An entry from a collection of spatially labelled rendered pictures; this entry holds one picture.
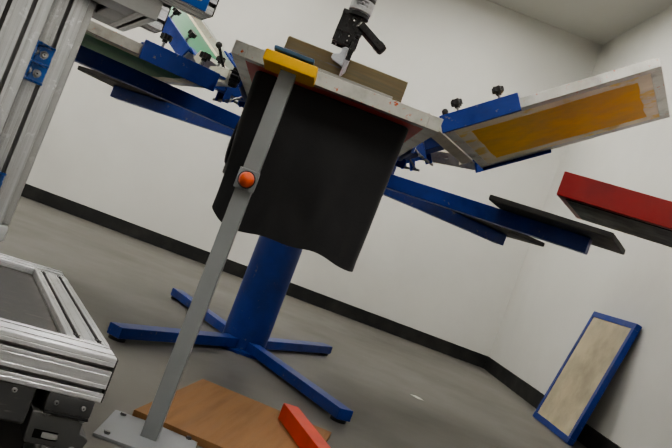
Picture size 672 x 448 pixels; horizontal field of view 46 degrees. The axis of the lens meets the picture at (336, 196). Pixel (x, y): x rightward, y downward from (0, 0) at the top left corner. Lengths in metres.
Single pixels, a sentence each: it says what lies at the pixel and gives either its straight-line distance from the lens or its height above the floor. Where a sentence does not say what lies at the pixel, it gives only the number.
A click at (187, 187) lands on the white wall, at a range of 6.87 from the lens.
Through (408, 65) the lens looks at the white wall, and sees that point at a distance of 7.01.
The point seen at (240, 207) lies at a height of 0.58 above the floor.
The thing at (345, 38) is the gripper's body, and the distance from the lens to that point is 2.56.
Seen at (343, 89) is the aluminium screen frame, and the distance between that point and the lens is 2.11.
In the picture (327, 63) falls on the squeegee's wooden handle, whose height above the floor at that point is 1.10.
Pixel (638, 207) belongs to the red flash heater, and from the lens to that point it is 2.88.
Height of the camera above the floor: 0.60
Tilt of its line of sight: 3 degrees up
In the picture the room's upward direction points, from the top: 21 degrees clockwise
